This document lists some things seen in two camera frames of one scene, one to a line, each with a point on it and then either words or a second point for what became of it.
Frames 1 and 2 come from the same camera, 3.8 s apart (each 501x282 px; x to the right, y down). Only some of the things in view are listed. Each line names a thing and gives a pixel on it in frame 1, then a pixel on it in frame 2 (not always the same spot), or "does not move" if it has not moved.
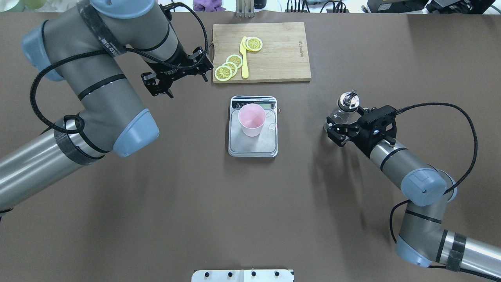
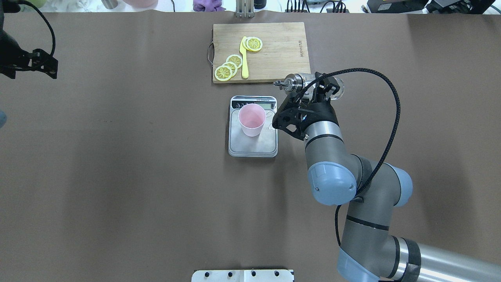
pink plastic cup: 251,116 does not move
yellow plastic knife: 243,52 does not move
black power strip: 328,10 does not move
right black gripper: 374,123 → 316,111
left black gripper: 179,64 → 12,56
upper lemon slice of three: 235,59 does not move
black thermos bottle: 260,4 does not move
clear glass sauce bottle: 346,112 → 301,83
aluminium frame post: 245,8 does not move
